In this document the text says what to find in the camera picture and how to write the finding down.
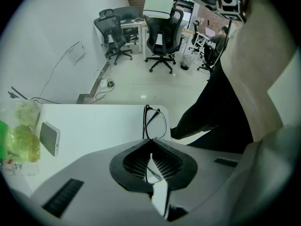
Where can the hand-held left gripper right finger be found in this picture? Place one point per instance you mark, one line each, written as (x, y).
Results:
(207, 171)

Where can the green tea bottle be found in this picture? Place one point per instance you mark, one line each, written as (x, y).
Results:
(23, 142)

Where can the white desk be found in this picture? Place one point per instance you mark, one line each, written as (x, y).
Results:
(141, 32)

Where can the black monitor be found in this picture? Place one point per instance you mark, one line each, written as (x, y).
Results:
(127, 13)

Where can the white striped cushion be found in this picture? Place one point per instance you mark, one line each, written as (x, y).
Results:
(158, 5)

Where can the black office chair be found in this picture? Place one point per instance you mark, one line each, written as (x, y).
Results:
(113, 34)
(209, 59)
(163, 39)

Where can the person's beige printed shirt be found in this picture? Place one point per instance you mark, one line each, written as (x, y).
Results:
(258, 67)

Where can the black smartphone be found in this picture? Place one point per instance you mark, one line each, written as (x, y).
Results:
(49, 138)

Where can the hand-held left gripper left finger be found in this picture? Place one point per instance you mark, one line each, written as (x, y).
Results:
(94, 178)

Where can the clear plastic bag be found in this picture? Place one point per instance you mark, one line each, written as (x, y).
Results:
(23, 110)

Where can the black-rimmed eyeglasses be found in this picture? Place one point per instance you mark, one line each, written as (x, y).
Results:
(144, 121)

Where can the trash bin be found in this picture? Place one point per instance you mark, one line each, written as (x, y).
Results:
(187, 62)

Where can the white power adapter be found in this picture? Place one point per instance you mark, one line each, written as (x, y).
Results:
(104, 83)

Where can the person's left leg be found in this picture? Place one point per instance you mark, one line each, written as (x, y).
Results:
(218, 114)

